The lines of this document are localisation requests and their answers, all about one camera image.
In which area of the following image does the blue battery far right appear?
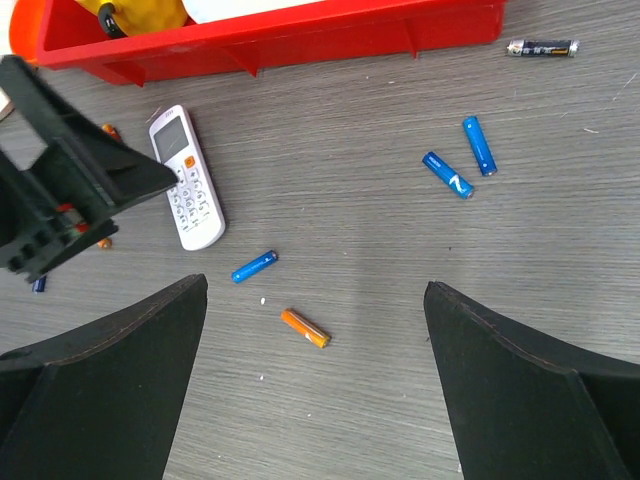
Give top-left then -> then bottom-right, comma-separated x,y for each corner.
462,116 -> 498,176

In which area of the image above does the blue battery with white mark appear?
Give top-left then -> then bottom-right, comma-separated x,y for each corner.
422,152 -> 474,199

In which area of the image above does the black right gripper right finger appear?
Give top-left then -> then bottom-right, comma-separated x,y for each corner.
424,281 -> 639,479

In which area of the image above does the orange plastic bowl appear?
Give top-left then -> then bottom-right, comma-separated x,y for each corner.
8,0 -> 46,67

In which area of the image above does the red plastic bin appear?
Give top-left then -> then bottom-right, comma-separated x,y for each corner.
37,1 -> 506,86

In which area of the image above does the dark blue battery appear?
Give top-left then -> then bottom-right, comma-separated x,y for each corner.
32,276 -> 47,294

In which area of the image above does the white remote control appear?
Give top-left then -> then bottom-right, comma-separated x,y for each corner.
149,105 -> 226,251

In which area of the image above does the orange-tipped battery under gripper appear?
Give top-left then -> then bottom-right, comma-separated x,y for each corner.
98,238 -> 112,249

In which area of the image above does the white plate in bin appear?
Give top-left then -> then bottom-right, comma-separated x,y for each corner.
182,0 -> 316,24

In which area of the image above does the black AAA battery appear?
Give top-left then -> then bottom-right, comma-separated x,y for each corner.
506,39 -> 580,57

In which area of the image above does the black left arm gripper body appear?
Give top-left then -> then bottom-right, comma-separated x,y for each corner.
1,154 -> 118,283

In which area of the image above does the orange battery behind gripper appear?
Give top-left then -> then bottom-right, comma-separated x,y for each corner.
102,124 -> 121,142

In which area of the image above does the blue battery near remote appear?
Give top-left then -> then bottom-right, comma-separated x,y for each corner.
231,250 -> 278,284

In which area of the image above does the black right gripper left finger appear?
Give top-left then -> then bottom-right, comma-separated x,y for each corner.
1,274 -> 208,479

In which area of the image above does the yellow mug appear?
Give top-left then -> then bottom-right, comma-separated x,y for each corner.
78,0 -> 189,39

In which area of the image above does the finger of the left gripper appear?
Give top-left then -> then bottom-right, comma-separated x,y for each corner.
1,55 -> 177,208

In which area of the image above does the orange AAA battery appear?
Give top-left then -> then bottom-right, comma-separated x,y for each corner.
281,309 -> 331,348

